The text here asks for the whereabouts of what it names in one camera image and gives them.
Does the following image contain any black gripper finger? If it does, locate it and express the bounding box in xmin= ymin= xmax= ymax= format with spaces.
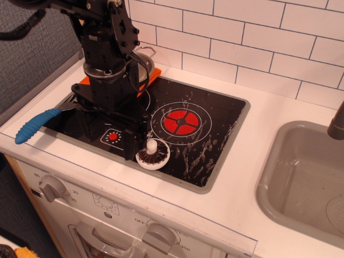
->
xmin=76 ymin=108 xmax=101 ymax=142
xmin=123 ymin=128 xmax=147 ymax=161

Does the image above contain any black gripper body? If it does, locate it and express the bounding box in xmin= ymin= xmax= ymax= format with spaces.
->
xmin=71 ymin=58 xmax=149 ymax=134

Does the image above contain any white toy mushroom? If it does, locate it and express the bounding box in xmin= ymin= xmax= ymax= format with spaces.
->
xmin=135 ymin=138 xmax=170 ymax=170

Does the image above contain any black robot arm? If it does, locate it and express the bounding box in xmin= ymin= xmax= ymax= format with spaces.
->
xmin=48 ymin=1 xmax=149 ymax=160

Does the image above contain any orange cloth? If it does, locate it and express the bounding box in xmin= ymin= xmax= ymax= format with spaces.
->
xmin=72 ymin=67 xmax=161 ymax=102

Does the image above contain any black toy stovetop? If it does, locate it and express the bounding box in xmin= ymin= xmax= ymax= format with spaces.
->
xmin=41 ymin=78 xmax=250 ymax=194

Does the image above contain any grey timer knob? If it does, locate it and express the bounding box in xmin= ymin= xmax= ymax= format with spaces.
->
xmin=39 ymin=175 xmax=66 ymax=203

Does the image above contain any grey oven knob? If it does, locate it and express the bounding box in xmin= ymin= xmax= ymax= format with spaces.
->
xmin=142 ymin=223 xmax=176 ymax=255

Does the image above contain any orange black object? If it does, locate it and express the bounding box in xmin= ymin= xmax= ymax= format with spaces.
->
xmin=1 ymin=244 xmax=38 ymax=258

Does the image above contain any grey sink basin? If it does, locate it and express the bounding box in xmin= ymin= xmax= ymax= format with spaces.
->
xmin=256 ymin=121 xmax=343 ymax=248

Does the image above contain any grey faucet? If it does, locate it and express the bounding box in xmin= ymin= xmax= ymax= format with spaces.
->
xmin=327 ymin=102 xmax=344 ymax=140

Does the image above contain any steel bowl with handles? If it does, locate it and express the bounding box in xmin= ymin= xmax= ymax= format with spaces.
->
xmin=134 ymin=46 xmax=156 ymax=83

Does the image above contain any blue handled fork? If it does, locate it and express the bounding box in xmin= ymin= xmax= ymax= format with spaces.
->
xmin=15 ymin=95 xmax=76 ymax=145

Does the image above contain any grey oven door handle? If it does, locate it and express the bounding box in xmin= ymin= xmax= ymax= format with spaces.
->
xmin=75 ymin=222 xmax=148 ymax=257

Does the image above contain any black corrugated cable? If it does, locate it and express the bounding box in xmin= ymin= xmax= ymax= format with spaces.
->
xmin=0 ymin=9 xmax=46 ymax=41

